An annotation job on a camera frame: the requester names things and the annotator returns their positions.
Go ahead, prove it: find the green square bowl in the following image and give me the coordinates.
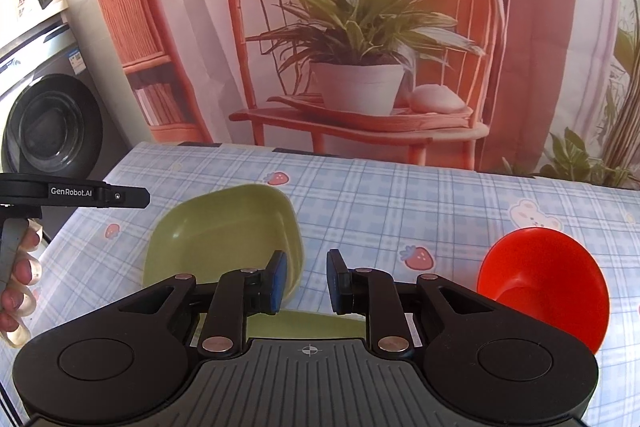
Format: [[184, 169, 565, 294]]
[[142, 185, 305, 309]]

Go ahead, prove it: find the blue checkered tablecloth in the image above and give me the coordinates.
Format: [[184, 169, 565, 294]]
[[0, 141, 640, 427]]

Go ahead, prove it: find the red bowl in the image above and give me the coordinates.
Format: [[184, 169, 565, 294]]
[[476, 229, 611, 356]]

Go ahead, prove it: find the wall poster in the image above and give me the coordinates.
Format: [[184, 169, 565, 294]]
[[64, 0, 640, 192]]

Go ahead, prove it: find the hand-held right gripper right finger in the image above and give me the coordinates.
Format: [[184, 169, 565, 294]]
[[326, 249, 496, 356]]

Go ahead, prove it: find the green plate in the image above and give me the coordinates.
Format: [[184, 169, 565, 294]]
[[192, 307, 368, 348]]

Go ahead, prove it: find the grey washing machine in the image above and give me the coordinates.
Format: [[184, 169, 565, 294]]
[[0, 11, 128, 242]]

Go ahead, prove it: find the person's left hand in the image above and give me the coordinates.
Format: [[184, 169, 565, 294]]
[[0, 221, 44, 349]]

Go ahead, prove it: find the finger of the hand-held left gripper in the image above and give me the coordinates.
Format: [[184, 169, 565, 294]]
[[107, 184, 151, 208]]

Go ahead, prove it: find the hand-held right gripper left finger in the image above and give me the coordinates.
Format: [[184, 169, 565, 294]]
[[117, 251, 289, 357]]

